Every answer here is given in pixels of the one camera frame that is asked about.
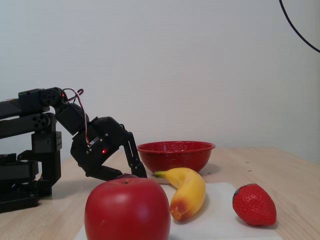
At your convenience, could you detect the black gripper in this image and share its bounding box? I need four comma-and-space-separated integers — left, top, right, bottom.
70, 116, 149, 182

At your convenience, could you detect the yellow toy banana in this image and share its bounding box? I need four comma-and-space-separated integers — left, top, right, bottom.
154, 167, 207, 222

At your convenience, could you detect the red speckled bowl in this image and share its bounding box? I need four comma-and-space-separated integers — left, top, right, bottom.
136, 140, 216, 175

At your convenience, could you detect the red toy apple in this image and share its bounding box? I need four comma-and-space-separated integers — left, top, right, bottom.
84, 177, 172, 240

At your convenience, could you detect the white paper sheet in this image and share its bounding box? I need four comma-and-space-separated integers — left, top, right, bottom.
74, 181, 284, 240

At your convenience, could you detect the red toy strawberry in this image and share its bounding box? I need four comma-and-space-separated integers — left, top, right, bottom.
232, 183, 278, 227

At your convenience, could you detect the red white servo cable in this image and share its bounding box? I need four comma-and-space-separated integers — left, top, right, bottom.
61, 88, 95, 146

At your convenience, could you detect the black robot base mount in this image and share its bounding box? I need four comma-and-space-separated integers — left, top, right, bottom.
0, 153, 40, 214

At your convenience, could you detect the thin black hanging cable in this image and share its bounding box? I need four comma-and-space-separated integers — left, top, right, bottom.
278, 0, 320, 54

